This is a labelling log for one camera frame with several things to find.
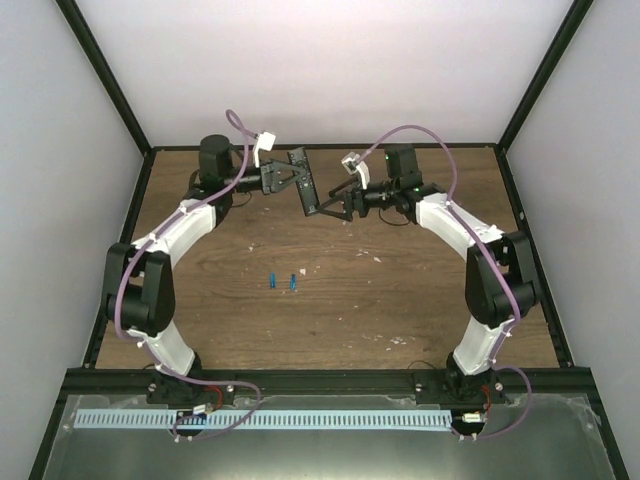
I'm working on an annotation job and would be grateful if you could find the black aluminium front rail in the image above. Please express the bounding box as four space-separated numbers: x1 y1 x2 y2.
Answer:
64 368 591 401

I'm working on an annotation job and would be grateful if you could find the black frame post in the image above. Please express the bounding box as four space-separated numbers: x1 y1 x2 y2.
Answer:
497 0 594 153
55 0 151 156

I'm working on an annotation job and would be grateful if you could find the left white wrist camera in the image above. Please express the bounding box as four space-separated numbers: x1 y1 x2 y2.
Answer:
252 131 276 168

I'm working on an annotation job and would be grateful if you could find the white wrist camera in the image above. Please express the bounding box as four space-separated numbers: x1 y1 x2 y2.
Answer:
252 131 276 168
341 152 370 190

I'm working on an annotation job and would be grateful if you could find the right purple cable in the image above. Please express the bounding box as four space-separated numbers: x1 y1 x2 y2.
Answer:
357 124 533 442

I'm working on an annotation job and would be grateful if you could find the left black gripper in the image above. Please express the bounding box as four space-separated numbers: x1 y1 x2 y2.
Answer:
222 158 304 197

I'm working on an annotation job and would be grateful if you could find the purple cable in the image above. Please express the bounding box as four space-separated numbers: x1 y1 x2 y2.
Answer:
113 109 263 443
357 124 533 442

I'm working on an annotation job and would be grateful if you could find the black remote control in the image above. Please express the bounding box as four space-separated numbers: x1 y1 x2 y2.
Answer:
288 147 319 216

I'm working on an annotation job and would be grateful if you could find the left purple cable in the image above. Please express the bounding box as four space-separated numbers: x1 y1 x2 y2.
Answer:
113 109 263 443

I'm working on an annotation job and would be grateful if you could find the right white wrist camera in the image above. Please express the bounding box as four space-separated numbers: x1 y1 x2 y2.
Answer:
341 152 370 190

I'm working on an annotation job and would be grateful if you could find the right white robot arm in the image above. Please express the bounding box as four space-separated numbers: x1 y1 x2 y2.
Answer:
315 145 540 403

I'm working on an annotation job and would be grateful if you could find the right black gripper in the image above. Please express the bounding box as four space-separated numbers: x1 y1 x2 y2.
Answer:
321 177 400 222

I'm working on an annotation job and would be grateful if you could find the right black frame post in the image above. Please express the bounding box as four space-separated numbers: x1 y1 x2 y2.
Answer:
497 0 594 153

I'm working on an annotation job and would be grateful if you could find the left black frame post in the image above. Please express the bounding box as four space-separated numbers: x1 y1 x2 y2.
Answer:
55 0 151 156

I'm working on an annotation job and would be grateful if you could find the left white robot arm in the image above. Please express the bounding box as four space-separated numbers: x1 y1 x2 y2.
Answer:
101 132 310 404

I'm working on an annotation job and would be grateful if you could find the light blue slotted cable duct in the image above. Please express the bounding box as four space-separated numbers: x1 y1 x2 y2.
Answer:
73 409 453 432

